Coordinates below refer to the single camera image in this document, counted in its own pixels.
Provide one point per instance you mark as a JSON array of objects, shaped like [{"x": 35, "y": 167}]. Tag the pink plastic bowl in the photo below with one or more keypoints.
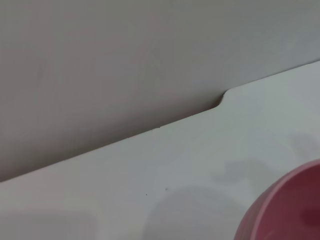
[{"x": 285, "y": 205}]

